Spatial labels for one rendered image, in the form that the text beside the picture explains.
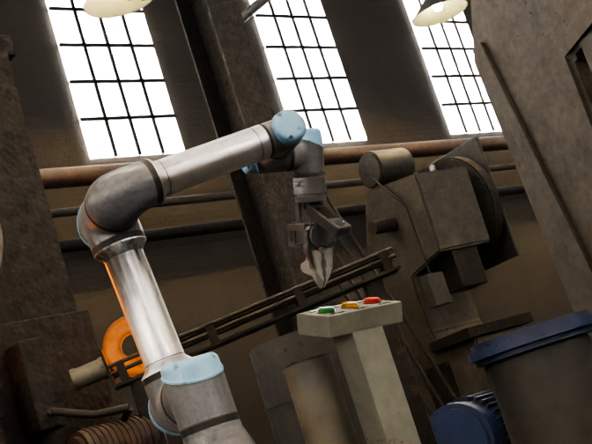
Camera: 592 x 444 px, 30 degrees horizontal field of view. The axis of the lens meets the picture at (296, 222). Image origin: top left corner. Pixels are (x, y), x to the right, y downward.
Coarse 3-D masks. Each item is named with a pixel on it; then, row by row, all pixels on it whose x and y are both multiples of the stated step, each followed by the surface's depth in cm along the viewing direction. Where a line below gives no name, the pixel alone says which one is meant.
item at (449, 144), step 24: (264, 0) 1108; (384, 144) 1215; (408, 144) 1236; (432, 144) 1260; (456, 144) 1287; (504, 144) 1346; (48, 168) 947; (72, 168) 958; (96, 168) 972; (504, 168) 1370; (504, 192) 1382; (72, 240) 982
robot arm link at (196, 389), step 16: (208, 352) 212; (176, 368) 208; (192, 368) 207; (208, 368) 208; (176, 384) 207; (192, 384) 207; (208, 384) 207; (224, 384) 210; (160, 400) 217; (176, 400) 208; (192, 400) 206; (208, 400) 206; (224, 400) 208; (176, 416) 208; (192, 416) 206; (208, 416) 205
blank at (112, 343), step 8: (120, 320) 286; (112, 328) 285; (120, 328) 286; (128, 328) 286; (112, 336) 285; (120, 336) 285; (104, 344) 284; (112, 344) 284; (120, 344) 285; (104, 352) 284; (112, 352) 284; (120, 352) 284; (112, 360) 283; (136, 360) 284; (136, 368) 283; (144, 368) 284
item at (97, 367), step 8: (96, 360) 283; (72, 368) 283; (80, 368) 282; (88, 368) 282; (96, 368) 282; (104, 368) 282; (72, 376) 281; (80, 376) 281; (88, 376) 281; (96, 376) 282; (104, 376) 282; (80, 384) 281; (88, 384) 282
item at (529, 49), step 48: (480, 0) 479; (528, 0) 452; (576, 0) 428; (480, 48) 480; (528, 48) 458; (576, 48) 436; (528, 96) 463; (576, 96) 438; (528, 144) 464; (576, 144) 443; (528, 192) 474; (576, 192) 448; (576, 240) 449; (576, 288) 458
